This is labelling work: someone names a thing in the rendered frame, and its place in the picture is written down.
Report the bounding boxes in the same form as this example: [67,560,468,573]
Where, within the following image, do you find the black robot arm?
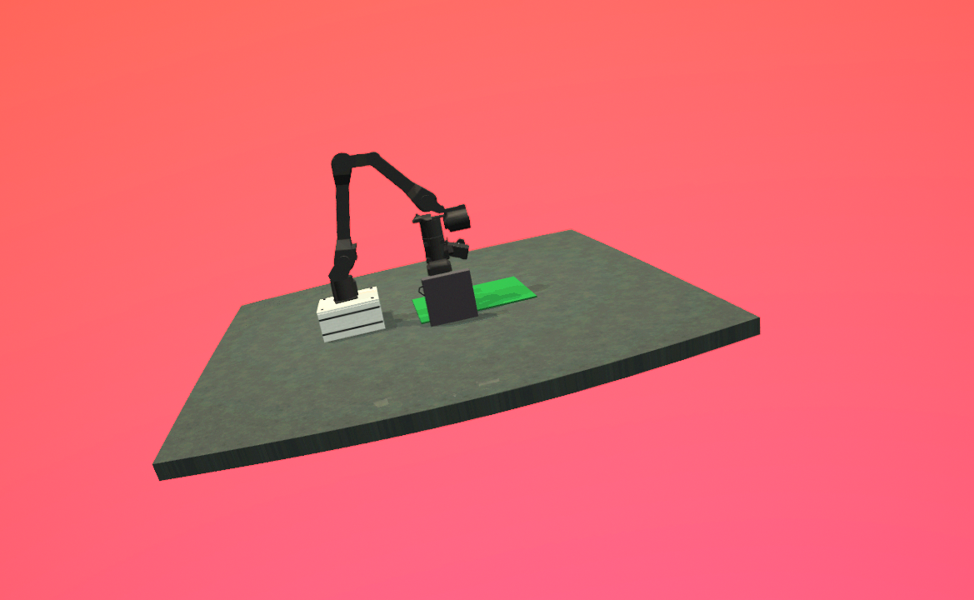
[328,151,471,304]

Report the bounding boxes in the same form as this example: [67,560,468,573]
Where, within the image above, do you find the green circuit board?
[412,277,537,324]

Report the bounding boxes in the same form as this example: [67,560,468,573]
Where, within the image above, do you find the black computer fan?
[422,268,478,327]

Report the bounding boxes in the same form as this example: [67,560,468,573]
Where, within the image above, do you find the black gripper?
[422,234,452,276]

